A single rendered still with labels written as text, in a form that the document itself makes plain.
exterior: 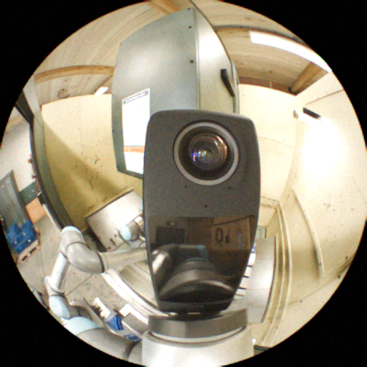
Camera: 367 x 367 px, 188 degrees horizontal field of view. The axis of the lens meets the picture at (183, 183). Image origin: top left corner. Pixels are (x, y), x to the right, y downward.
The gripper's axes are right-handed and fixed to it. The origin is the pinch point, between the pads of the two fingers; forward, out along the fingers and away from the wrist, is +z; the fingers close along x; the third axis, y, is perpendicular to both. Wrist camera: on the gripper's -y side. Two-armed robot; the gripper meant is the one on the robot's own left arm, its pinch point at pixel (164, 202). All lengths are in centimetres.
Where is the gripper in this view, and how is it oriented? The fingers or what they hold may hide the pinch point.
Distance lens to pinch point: 81.4
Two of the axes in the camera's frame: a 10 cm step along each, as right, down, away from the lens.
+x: 8.2, 2.6, -5.1
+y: 0.1, 8.9, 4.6
